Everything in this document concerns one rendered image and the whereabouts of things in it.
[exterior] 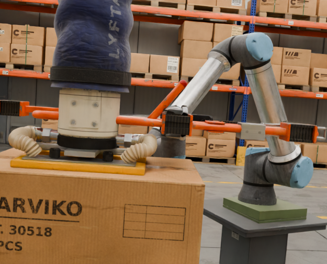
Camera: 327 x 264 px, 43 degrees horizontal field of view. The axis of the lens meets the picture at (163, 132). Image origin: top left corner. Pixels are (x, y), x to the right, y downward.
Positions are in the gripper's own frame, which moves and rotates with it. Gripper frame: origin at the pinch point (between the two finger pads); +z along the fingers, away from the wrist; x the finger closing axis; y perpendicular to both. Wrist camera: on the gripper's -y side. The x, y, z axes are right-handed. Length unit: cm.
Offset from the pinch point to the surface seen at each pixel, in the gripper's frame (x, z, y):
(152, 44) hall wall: 124, -842, 26
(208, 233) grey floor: -121, -273, -50
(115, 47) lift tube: 19.6, 7.7, 20.4
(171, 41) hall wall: 135, -846, -18
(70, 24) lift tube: 24.4, 9.1, 32.2
